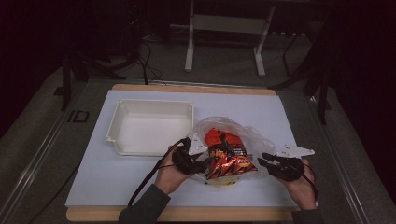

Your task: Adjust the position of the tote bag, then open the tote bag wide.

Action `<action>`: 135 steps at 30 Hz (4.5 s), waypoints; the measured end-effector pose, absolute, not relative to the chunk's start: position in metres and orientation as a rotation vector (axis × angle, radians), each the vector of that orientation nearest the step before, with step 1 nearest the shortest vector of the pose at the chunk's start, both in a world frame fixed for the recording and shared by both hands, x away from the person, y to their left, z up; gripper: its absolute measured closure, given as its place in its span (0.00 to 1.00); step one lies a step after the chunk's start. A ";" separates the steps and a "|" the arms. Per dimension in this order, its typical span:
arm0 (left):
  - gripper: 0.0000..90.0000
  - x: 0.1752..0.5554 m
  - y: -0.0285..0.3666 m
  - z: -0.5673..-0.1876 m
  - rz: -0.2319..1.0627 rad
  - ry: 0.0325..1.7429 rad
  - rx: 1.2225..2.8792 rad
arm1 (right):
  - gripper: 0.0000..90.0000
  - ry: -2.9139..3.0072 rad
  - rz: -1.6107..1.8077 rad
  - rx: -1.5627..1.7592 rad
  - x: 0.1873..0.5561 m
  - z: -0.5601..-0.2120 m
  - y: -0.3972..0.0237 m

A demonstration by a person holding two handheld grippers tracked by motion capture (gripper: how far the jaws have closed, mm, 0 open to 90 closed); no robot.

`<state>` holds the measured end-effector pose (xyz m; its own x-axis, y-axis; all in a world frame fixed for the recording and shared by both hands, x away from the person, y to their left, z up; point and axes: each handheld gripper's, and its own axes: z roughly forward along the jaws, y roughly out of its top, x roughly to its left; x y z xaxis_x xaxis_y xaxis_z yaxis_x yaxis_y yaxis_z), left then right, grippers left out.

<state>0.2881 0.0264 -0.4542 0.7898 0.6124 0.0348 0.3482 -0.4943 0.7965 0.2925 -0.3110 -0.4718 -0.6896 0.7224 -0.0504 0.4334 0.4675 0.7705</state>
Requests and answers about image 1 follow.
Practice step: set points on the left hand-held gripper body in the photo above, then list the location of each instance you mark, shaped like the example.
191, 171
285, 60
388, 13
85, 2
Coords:
186, 161

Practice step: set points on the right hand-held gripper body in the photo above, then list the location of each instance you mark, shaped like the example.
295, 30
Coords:
289, 168

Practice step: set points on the red snack packet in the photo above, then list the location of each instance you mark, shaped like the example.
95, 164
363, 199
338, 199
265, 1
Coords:
229, 155

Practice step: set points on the clear plastic bag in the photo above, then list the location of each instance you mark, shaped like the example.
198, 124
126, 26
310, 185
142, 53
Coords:
249, 137

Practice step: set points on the person's left hand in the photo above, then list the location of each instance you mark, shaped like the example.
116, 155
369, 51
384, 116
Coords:
169, 180

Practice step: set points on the person's right hand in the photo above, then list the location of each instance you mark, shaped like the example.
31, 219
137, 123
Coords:
300, 193

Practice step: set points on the yellow snack packet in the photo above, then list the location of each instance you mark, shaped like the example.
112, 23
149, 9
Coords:
222, 182

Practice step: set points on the white plastic tray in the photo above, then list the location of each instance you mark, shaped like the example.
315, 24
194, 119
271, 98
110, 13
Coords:
152, 130

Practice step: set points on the white table mat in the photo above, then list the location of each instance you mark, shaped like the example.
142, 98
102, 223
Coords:
243, 105

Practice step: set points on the black metal stand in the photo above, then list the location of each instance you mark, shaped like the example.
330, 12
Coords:
67, 81
322, 93

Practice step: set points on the white desk frame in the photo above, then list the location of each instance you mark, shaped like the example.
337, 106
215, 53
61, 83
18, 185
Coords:
229, 25

